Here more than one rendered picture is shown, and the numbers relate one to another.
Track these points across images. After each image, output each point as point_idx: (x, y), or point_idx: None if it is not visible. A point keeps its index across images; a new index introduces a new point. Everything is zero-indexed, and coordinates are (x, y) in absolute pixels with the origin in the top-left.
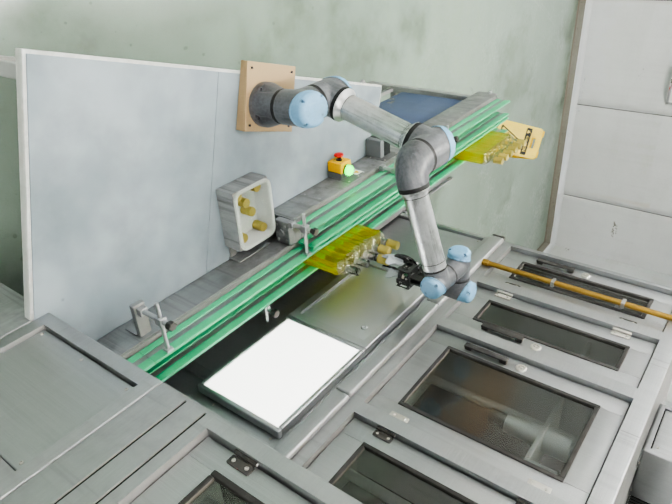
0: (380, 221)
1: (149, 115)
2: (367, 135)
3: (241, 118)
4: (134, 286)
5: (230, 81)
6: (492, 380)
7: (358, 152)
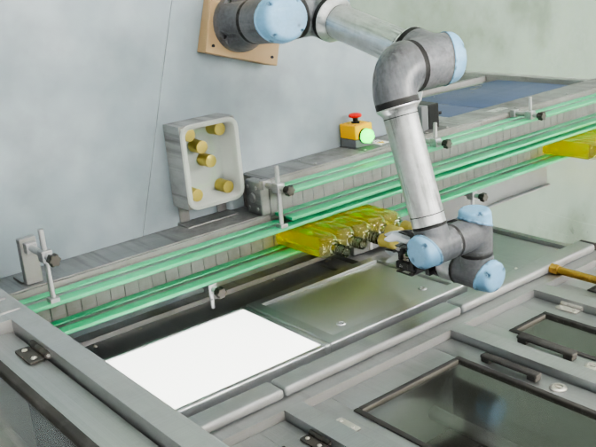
0: None
1: (74, 10)
2: None
3: (203, 36)
4: (35, 227)
5: None
6: (507, 398)
7: None
